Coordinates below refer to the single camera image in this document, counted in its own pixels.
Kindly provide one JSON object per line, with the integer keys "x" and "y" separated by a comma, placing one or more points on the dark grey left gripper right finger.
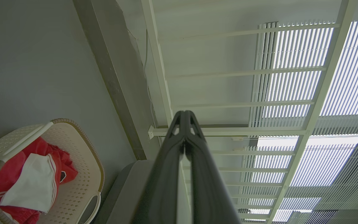
{"x": 208, "y": 193}

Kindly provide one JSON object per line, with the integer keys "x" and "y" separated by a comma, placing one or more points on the white metal railing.
{"x": 244, "y": 131}

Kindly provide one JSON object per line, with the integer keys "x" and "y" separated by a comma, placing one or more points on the raised grey concrete step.
{"x": 120, "y": 81}

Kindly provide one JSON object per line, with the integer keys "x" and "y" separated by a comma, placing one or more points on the white vertical window blinds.
{"x": 350, "y": 77}

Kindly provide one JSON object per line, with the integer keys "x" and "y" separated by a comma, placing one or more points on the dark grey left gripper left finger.
{"x": 163, "y": 186}

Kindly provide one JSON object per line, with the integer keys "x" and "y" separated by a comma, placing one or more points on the red garment with white stripes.
{"x": 11, "y": 174}

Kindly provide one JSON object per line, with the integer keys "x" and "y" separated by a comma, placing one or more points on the cream perforated plastic laundry basket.
{"x": 82, "y": 174}

